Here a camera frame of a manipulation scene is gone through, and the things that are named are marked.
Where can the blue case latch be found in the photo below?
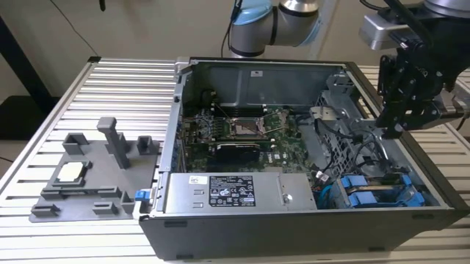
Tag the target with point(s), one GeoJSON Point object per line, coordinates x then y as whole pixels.
{"type": "Point", "coordinates": [140, 195]}

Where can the silver power supply unit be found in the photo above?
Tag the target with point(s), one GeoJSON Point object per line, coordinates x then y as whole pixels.
{"type": "Point", "coordinates": [183, 192]}

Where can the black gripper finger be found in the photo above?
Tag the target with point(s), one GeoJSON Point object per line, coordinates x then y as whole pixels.
{"type": "Point", "coordinates": [390, 110]}
{"type": "Point", "coordinates": [426, 115]}

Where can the grey parts rack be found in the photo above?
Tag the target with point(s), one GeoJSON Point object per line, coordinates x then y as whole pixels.
{"type": "Point", "coordinates": [95, 154]}

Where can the empty blue disk carrier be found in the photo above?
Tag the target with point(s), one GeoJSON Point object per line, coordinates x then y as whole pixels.
{"type": "Point", "coordinates": [360, 198]}

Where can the dark grey PC case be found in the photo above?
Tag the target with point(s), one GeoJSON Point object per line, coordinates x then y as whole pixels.
{"type": "Point", "coordinates": [256, 239]}

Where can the green motherboard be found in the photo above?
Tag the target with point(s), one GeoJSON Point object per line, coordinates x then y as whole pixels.
{"type": "Point", "coordinates": [290, 143]}

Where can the metal disk bay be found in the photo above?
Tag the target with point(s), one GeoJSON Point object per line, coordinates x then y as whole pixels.
{"type": "Point", "coordinates": [340, 193]}

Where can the CPU socket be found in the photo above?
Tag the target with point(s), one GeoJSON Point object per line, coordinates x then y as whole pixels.
{"type": "Point", "coordinates": [244, 127]}

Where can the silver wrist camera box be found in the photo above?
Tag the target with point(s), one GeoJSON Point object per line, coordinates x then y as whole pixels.
{"type": "Point", "coordinates": [382, 33]}

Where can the silver CPU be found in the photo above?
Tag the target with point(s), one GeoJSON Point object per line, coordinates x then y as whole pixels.
{"type": "Point", "coordinates": [73, 171]}

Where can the black graphics card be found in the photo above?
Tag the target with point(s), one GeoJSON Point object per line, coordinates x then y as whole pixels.
{"type": "Point", "coordinates": [238, 149]}

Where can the perforated metal drive cage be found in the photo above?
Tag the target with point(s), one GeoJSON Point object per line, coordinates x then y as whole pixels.
{"type": "Point", "coordinates": [340, 115]}

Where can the thin locking lever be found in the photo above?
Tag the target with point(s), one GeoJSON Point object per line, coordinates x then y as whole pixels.
{"type": "Point", "coordinates": [222, 110]}

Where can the RAM slot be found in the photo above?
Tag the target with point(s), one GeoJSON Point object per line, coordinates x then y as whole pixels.
{"type": "Point", "coordinates": [238, 113]}
{"type": "Point", "coordinates": [238, 106]}
{"type": "Point", "coordinates": [238, 110]}

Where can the hard disk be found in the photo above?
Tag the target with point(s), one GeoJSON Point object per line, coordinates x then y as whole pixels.
{"type": "Point", "coordinates": [374, 183]}

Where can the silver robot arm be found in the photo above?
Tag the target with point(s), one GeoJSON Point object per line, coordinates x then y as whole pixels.
{"type": "Point", "coordinates": [290, 30]}

